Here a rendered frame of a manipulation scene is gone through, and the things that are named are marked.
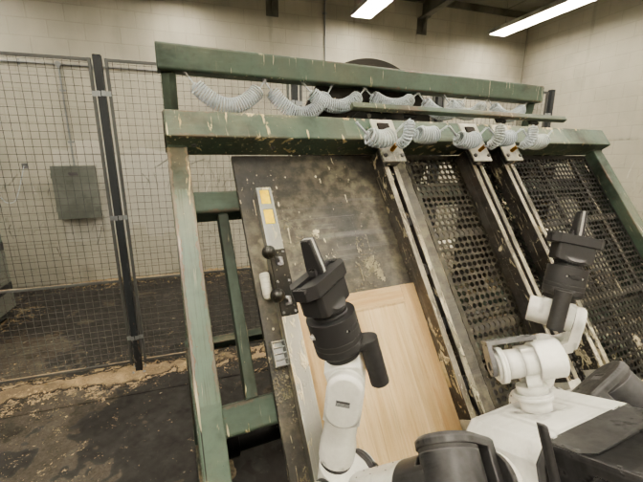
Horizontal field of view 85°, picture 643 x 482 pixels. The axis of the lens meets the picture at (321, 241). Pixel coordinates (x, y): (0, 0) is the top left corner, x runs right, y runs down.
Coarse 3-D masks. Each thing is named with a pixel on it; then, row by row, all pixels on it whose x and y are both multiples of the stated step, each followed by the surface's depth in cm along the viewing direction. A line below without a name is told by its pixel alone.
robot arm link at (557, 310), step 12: (552, 288) 85; (564, 288) 83; (576, 288) 83; (540, 300) 88; (552, 300) 84; (564, 300) 81; (576, 300) 85; (528, 312) 88; (540, 312) 86; (552, 312) 82; (564, 312) 81; (552, 324) 82; (564, 324) 82
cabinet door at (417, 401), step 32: (384, 288) 117; (384, 320) 112; (416, 320) 116; (384, 352) 108; (416, 352) 112; (320, 384) 98; (416, 384) 108; (384, 416) 100; (416, 416) 104; (448, 416) 107; (384, 448) 97
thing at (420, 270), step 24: (384, 120) 136; (408, 120) 120; (408, 144) 124; (384, 168) 131; (384, 192) 133; (408, 216) 126; (408, 240) 122; (408, 264) 123; (432, 288) 118; (432, 312) 114; (432, 336) 115; (456, 336) 113; (456, 360) 111; (456, 384) 107; (456, 408) 108; (480, 408) 105
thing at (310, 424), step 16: (256, 192) 112; (256, 208) 114; (272, 208) 112; (272, 224) 110; (272, 240) 108; (272, 272) 104; (288, 320) 100; (288, 336) 98; (288, 352) 96; (304, 352) 98; (288, 368) 98; (304, 368) 96; (304, 384) 94; (304, 400) 93; (304, 416) 91; (320, 416) 92; (304, 432) 90; (320, 432) 91; (304, 448) 91
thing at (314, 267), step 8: (304, 240) 57; (312, 240) 57; (304, 248) 58; (312, 248) 57; (304, 256) 58; (312, 256) 57; (312, 264) 58; (320, 264) 58; (312, 272) 58; (320, 272) 58
